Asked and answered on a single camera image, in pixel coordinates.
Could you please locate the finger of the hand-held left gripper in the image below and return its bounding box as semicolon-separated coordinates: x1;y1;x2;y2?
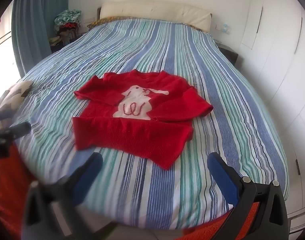
2;121;32;140

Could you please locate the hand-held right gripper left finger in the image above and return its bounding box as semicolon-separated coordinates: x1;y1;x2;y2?
25;152;103;227

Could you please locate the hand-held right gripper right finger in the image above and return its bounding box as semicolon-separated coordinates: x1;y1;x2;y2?
207;151;291;240

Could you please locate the red knit sweater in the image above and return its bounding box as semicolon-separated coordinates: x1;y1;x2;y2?
72;70;214;170

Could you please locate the pile of clothes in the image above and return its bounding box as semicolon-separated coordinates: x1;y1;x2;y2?
49;9;83;47

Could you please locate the beige patterned cushion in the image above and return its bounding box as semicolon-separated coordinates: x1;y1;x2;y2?
0;80;34;113

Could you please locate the orange textured mat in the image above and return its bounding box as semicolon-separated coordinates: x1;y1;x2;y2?
181;200;266;240

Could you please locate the orange cloth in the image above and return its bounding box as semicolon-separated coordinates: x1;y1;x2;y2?
0;142;39;240

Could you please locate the blue curtain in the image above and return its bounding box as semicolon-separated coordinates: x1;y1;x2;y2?
11;0;71;78

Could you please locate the white wardrobe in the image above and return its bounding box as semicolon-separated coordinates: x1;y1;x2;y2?
239;0;305;230

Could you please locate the dark nightstand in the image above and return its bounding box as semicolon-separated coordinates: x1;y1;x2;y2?
215;42;239;67

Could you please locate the yellow patterned pillow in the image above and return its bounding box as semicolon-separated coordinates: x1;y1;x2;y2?
87;16;133;28

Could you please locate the striped bed sheet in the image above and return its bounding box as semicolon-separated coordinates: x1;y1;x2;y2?
14;17;291;230

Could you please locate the white wall socket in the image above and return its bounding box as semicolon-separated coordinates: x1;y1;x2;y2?
216;23;231;34

